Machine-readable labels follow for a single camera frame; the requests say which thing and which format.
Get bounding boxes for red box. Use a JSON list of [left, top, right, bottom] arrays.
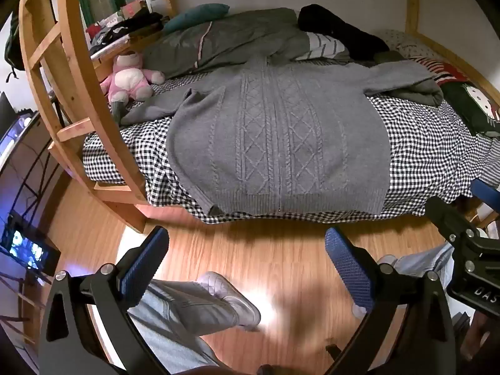
[[120, 1, 149, 18]]

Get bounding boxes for black white checkered bed sheet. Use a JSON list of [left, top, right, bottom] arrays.
[[82, 60, 500, 225]]

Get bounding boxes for white grey striped cloth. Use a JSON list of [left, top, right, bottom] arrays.
[[295, 33, 350, 61]]

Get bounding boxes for dark backpack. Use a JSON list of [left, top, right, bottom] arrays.
[[4, 12, 24, 83]]

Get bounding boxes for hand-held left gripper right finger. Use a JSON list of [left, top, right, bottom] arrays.
[[325, 227, 458, 375]]

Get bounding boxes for black garment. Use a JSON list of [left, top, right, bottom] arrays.
[[297, 4, 391, 63]]

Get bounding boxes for teal pillow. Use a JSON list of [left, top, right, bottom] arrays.
[[162, 3, 230, 34]]

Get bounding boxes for black clothes pile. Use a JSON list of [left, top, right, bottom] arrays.
[[88, 12, 165, 45]]

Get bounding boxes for grey cable-knit sweater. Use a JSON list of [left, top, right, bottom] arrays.
[[119, 57, 444, 217]]

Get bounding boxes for pink plush toy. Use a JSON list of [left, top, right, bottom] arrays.
[[99, 51, 165, 122]]

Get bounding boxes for dotted pillow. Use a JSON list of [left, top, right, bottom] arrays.
[[381, 29, 440, 61]]

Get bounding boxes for dark grey garment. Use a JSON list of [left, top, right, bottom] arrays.
[[375, 51, 444, 106]]

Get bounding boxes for wooden bed ladder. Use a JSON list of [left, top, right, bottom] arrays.
[[19, 0, 147, 235]]

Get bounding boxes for red striped pillow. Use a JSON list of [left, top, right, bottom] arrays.
[[410, 57, 475, 87]]

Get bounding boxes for black cat-print pillow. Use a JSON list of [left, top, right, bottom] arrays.
[[441, 80, 500, 137]]

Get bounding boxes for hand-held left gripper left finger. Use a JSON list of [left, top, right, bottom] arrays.
[[38, 225, 170, 375]]

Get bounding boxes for wooden bunk bed frame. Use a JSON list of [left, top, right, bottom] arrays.
[[158, 0, 500, 229]]

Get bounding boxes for grey duvet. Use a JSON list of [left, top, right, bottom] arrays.
[[142, 7, 313, 81]]

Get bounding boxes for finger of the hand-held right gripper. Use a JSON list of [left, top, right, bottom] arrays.
[[470, 179, 500, 212], [425, 196, 479, 243]]

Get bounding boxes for black desk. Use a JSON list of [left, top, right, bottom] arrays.
[[0, 111, 65, 344]]

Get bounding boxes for glowing computer case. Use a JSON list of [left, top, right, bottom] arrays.
[[0, 210, 61, 276]]

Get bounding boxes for white shoe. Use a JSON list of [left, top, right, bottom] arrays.
[[197, 271, 262, 331]]

